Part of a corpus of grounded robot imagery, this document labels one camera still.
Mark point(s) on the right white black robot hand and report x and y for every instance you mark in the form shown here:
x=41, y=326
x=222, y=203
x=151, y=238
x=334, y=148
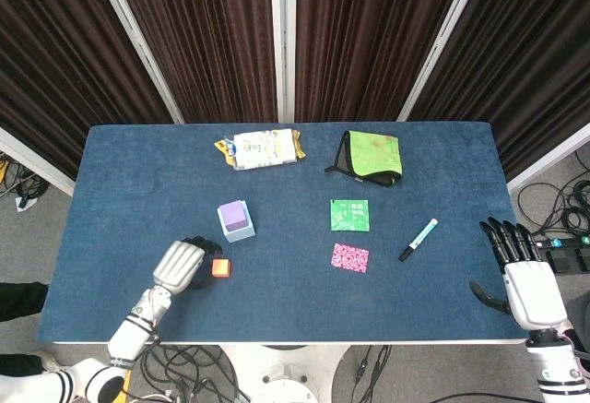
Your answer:
x=534, y=294

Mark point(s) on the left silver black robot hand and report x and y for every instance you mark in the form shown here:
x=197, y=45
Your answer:
x=177, y=264

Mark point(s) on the small orange cube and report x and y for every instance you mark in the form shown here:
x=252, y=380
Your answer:
x=220, y=268

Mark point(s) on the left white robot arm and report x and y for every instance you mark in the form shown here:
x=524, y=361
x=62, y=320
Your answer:
x=131, y=338

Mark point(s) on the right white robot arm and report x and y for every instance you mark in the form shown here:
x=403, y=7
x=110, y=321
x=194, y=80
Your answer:
x=551, y=357

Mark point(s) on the black power strip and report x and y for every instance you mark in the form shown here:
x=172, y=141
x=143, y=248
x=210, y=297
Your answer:
x=567, y=255

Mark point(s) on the large light blue cube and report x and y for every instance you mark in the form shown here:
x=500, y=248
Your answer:
x=239, y=236

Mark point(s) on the blue table cover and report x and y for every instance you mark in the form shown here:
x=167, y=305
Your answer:
x=295, y=306

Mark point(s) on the white green marker pen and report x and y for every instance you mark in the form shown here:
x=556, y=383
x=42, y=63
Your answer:
x=418, y=240

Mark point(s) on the white yellow snack package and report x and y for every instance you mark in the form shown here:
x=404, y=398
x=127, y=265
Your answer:
x=263, y=149

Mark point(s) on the white black sneaker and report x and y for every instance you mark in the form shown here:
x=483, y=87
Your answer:
x=50, y=361

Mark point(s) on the black trouser leg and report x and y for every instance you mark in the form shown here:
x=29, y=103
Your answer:
x=20, y=299

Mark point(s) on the pink white patterned sachet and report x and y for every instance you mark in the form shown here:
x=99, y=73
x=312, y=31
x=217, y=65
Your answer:
x=349, y=257

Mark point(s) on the green foil sachet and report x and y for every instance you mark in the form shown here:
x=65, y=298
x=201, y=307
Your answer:
x=349, y=215

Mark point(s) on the green cloth black trim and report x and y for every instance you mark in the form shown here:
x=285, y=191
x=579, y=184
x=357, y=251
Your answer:
x=375, y=154

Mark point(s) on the brown pleated partition panel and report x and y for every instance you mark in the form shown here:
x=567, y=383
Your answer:
x=359, y=43
x=207, y=43
x=530, y=52
x=69, y=52

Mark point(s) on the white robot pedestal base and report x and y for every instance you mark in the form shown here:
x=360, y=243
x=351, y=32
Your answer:
x=286, y=375

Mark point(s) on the white table frame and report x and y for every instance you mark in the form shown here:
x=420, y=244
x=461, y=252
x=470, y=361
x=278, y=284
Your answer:
x=369, y=342

